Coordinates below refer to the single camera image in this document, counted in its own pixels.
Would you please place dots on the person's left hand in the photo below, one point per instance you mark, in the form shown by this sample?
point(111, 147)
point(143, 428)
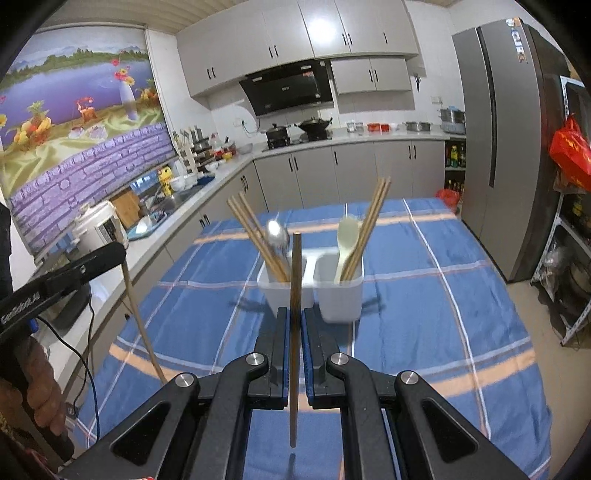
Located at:
point(46, 392)

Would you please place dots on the white utensil holder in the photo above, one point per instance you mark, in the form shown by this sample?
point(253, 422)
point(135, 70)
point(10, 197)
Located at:
point(341, 295)

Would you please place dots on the gas stove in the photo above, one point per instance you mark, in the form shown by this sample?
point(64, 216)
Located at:
point(298, 141)

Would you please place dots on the light bamboo chopstick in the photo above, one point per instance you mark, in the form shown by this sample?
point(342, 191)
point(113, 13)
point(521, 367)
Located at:
point(141, 323)

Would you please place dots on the stack of white bowls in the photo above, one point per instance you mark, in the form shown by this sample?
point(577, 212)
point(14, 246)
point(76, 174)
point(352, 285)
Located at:
point(178, 182)

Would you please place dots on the black wok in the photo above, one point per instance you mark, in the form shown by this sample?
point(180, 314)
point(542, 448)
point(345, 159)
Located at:
point(315, 123)

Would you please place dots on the printed window blind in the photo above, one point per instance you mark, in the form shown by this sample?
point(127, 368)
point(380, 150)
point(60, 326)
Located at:
point(78, 120)

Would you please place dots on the small red bag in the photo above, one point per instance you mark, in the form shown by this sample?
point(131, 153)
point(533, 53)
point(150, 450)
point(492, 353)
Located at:
point(448, 196)

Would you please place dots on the metal basin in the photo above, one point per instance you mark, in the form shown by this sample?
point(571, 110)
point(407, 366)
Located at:
point(418, 125)

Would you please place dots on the dark brown wooden chopstick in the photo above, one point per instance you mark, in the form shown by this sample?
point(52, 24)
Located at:
point(296, 277)

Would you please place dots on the white dish rack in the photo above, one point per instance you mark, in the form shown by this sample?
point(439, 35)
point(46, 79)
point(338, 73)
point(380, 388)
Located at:
point(190, 152)

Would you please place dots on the white bowl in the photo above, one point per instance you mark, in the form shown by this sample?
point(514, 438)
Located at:
point(143, 226)

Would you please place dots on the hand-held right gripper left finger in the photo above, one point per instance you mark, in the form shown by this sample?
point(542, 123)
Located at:
point(286, 350)

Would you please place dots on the kitchen sink with faucet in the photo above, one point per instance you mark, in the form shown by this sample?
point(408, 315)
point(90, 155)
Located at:
point(171, 198)

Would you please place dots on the wooden cutting board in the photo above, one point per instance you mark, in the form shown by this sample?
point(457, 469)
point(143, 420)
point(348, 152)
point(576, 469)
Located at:
point(125, 203)

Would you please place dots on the black cooking pot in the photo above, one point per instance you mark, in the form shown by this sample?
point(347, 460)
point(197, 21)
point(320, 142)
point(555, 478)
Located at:
point(277, 131)

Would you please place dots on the stainless steamer pot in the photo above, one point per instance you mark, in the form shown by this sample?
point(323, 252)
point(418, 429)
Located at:
point(452, 117)

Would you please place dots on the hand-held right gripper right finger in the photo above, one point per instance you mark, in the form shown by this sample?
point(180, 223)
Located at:
point(310, 360)

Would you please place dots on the metal storage shelf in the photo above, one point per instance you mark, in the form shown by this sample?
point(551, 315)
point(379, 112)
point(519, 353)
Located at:
point(570, 240)

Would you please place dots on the grey refrigerator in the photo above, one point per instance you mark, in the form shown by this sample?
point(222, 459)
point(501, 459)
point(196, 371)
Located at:
point(503, 152)

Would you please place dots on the hanging scissors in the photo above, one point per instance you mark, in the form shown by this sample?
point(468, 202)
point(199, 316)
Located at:
point(417, 81)

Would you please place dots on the grey base cabinets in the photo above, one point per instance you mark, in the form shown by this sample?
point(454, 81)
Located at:
point(351, 170)

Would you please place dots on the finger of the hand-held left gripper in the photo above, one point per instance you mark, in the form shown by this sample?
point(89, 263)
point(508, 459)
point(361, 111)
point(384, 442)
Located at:
point(92, 265)

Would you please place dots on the grey upper cabinets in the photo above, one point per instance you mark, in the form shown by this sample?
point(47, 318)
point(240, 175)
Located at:
point(300, 41)

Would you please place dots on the black range hood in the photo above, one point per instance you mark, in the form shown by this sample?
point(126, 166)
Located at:
point(288, 90)

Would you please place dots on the red container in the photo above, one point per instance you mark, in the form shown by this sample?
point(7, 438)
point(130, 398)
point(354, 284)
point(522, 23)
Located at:
point(375, 125)

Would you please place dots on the cooking oil bottle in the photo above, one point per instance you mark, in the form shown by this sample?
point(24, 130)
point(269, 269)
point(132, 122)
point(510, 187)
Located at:
point(455, 157)

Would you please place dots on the metal spoon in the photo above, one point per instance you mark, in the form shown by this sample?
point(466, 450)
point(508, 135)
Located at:
point(276, 233)

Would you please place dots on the cream plastic spoon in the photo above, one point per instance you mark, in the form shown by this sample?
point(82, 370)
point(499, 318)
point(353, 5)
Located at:
point(346, 240)

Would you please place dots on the red plastic bag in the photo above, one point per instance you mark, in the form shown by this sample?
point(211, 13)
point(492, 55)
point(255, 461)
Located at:
point(572, 152)

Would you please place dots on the yellow bottle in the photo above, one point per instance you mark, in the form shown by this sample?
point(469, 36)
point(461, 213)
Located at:
point(164, 176)

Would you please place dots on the white electric rice cooker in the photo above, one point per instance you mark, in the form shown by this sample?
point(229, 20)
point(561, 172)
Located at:
point(99, 228)

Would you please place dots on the blue plaid tablecloth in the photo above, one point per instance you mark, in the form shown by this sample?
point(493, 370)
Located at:
point(415, 300)

